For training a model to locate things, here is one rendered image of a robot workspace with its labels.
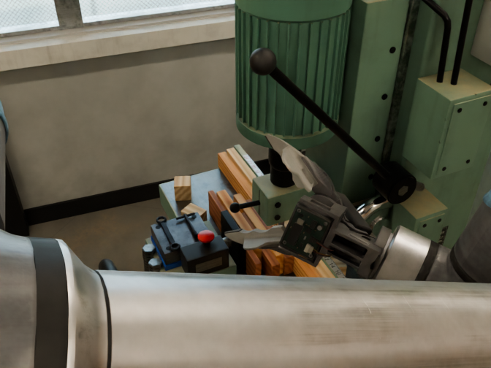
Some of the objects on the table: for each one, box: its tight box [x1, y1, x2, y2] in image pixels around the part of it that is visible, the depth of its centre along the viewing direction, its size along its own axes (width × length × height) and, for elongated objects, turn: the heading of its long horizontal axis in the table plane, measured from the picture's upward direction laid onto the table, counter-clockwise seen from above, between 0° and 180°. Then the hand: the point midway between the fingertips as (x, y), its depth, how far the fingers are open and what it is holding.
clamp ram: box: [221, 210, 246, 273], centre depth 110 cm, size 9×8×9 cm
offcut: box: [174, 176, 191, 201], centre depth 128 cm, size 4×4×4 cm
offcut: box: [181, 203, 208, 222], centre depth 121 cm, size 4×3×4 cm
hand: (245, 184), depth 77 cm, fingers open, 14 cm apart
